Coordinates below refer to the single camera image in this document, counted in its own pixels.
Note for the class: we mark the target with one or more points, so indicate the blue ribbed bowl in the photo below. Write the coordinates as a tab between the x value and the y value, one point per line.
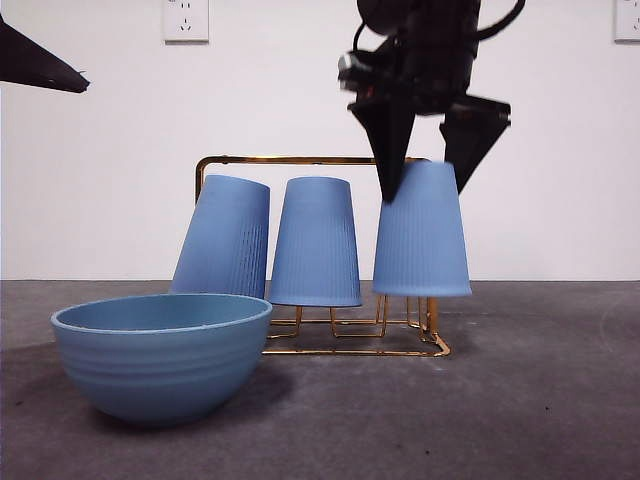
160	370

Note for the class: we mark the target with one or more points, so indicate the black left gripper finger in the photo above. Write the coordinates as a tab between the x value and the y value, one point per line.
35	67

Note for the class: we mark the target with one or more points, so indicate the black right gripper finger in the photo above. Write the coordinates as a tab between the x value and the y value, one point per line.
391	145
472	140

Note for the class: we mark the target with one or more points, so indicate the blue ribbed plastic cup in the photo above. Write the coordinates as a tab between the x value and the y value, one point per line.
422	240
315	245
225	235

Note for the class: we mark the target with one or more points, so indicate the white wall socket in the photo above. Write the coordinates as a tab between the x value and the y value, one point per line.
186	22
628	22

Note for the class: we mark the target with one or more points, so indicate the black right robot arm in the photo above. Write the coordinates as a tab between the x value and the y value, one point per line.
435	45

